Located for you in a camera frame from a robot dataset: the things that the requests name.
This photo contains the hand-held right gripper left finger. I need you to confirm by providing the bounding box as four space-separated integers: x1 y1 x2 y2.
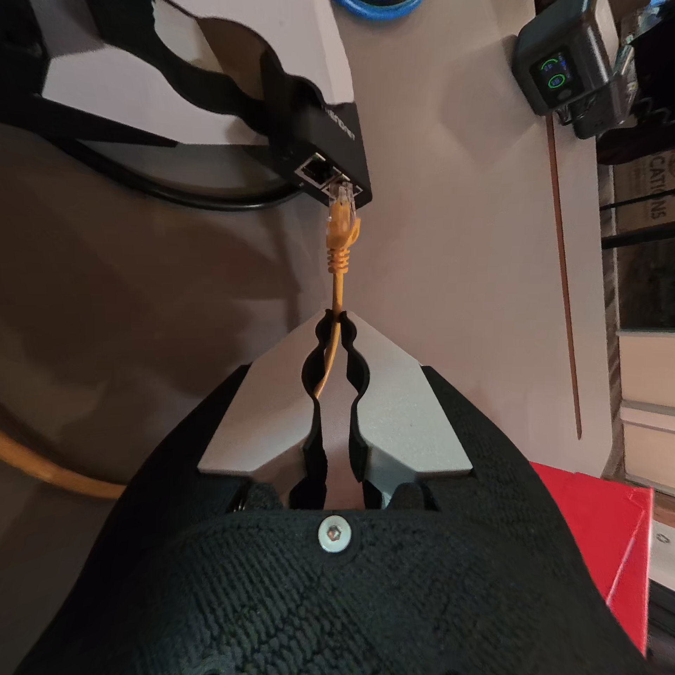
198 308 339 510

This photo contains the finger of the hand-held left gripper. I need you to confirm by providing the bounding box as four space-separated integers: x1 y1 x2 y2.
153 0 355 106
41 0 271 147

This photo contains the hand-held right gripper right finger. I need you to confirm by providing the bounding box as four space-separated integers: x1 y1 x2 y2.
340 311 474 510

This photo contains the black ethernet adapter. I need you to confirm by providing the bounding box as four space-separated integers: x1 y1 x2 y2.
266 79 373 206

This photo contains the yellow ethernet cable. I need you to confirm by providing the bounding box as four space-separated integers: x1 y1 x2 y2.
0 179 365 501

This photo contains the red plastic bin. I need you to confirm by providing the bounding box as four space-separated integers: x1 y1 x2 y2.
530 461 655 657

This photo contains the dark power bank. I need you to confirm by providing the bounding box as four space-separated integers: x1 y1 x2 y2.
514 0 641 140

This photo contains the brown printed cardboard box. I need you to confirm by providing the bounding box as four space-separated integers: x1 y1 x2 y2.
612 150 675 235

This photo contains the blue ethernet cable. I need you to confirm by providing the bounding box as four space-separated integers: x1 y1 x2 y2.
331 0 423 22

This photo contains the black adapter cable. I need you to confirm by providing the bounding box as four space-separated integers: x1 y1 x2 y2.
32 121 304 212

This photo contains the black coiled cord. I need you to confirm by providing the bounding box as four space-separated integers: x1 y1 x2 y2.
630 79 675 154

